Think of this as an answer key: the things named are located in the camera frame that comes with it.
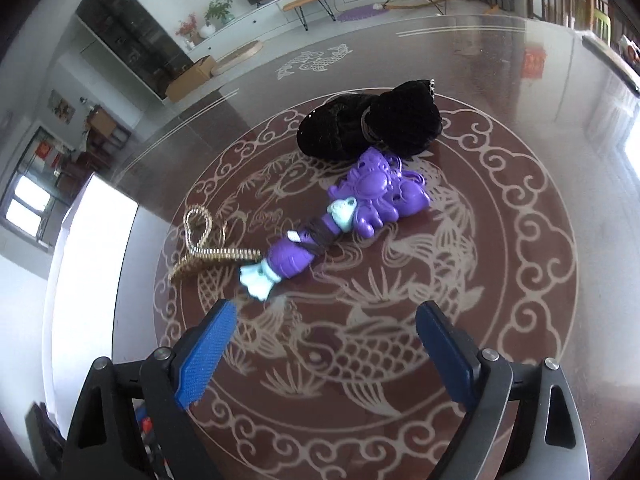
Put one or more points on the red flower vase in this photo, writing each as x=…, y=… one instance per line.
x=187, y=30

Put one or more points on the window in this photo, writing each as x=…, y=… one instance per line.
x=32, y=205

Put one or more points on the purple plastic toy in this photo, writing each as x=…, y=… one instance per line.
x=380, y=195

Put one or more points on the wooden side cabinet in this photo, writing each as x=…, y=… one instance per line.
x=105, y=127

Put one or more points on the cardboard box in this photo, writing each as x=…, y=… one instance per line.
x=190, y=79

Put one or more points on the patterned glass desktop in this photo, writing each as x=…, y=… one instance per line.
x=500, y=125

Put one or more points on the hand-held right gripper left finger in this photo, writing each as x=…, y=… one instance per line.
x=210, y=350

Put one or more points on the purple rug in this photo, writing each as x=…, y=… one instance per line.
x=357, y=13

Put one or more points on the wall painting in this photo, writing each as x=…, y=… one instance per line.
x=61, y=106

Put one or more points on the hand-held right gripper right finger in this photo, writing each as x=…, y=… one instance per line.
x=440, y=350

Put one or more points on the bushy green potted plant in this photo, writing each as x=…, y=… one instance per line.
x=219, y=10

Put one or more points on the gold pearl hair claw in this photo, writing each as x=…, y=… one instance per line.
x=210, y=252

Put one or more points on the round floor mat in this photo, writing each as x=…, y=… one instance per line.
x=239, y=56

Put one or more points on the black velvet bow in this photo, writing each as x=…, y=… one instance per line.
x=400, y=120

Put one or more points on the dark display cabinet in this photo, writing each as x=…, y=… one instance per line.
x=130, y=35

